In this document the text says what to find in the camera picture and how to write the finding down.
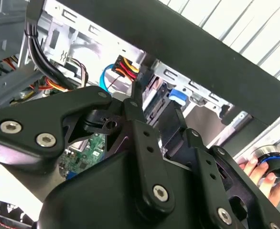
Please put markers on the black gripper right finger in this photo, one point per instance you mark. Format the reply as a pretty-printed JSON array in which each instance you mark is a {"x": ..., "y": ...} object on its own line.
[{"x": 216, "y": 181}]

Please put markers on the person's hand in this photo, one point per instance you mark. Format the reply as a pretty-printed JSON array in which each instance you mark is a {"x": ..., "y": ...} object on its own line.
[{"x": 251, "y": 167}]

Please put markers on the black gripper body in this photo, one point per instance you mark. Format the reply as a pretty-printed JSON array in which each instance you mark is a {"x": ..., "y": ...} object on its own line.
[{"x": 101, "y": 200}]

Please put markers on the hard disk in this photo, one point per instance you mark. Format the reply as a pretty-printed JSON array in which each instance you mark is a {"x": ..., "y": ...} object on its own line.
[{"x": 177, "y": 95}]

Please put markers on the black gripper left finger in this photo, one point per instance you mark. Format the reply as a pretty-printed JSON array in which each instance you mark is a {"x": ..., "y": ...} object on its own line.
[{"x": 35, "y": 114}]

